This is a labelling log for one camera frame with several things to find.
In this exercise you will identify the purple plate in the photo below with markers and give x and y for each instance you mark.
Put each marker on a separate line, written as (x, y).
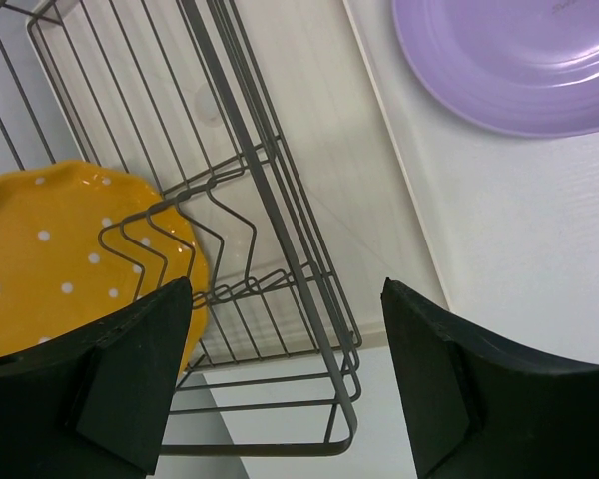
(521, 68)

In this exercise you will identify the grey wire dish rack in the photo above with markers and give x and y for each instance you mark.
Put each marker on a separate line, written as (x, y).
(299, 406)

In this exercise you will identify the cream drip tray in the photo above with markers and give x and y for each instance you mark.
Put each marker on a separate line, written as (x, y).
(339, 174)

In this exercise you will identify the yellow polka dot plate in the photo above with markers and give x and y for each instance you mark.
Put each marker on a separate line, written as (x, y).
(78, 242)

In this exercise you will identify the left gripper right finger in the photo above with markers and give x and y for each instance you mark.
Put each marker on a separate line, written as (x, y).
(479, 405)

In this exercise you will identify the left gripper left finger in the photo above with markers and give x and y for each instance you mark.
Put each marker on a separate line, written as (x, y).
(94, 402)

